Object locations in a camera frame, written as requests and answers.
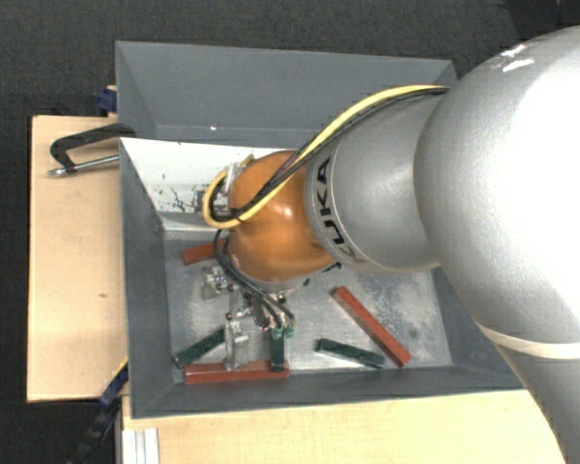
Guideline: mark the pale wood board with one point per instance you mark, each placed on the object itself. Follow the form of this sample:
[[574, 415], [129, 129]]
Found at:
[[72, 269]]

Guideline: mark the grey metal bin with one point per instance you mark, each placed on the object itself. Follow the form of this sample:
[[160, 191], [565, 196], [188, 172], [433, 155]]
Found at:
[[280, 90]]

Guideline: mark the dark green flat block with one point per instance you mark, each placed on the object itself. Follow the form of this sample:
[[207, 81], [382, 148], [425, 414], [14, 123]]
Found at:
[[277, 351], [198, 348], [350, 353]]

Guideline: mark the red-brown flat block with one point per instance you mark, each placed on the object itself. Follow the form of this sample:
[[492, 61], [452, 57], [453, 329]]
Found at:
[[372, 327], [212, 374], [199, 253]]

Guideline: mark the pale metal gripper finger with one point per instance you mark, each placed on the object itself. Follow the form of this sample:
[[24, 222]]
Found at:
[[237, 348], [211, 283]]

